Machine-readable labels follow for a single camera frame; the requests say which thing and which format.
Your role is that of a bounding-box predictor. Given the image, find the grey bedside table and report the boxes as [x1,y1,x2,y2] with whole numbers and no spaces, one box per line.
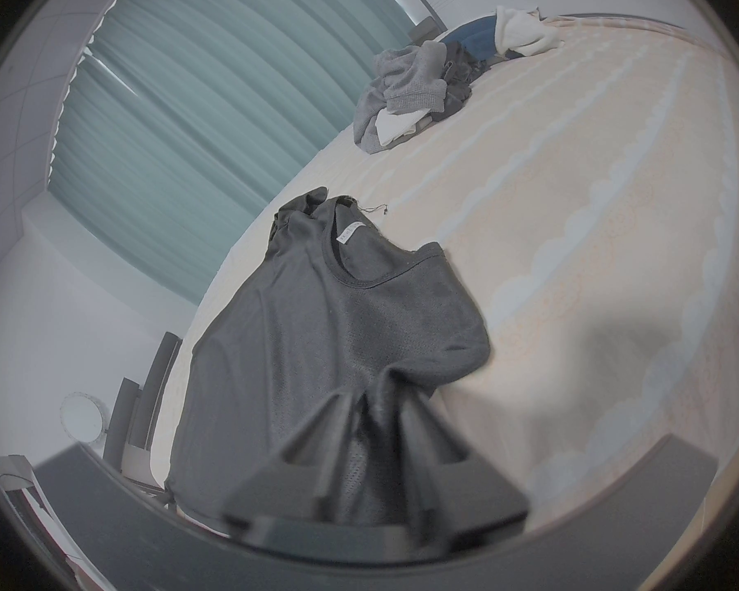
[409,16,449,44]

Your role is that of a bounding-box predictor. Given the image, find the round mirror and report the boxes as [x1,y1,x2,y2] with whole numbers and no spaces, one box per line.
[58,392,108,443]

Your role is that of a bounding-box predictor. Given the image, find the pile of clothes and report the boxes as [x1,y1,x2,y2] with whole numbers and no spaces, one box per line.
[352,5,566,155]

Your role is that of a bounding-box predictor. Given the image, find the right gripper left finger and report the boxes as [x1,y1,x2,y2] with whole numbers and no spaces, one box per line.
[220,393,364,532]

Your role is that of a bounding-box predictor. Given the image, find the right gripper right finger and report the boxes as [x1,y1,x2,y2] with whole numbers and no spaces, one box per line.
[400,398,530,538]

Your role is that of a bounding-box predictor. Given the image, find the black T-shirt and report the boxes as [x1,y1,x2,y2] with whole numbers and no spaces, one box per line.
[165,187,492,528]

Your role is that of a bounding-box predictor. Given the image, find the bed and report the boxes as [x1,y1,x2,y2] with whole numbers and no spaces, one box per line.
[148,0,739,540]

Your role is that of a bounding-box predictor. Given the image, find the blue-green curtain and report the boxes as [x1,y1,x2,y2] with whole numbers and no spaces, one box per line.
[48,0,420,306]

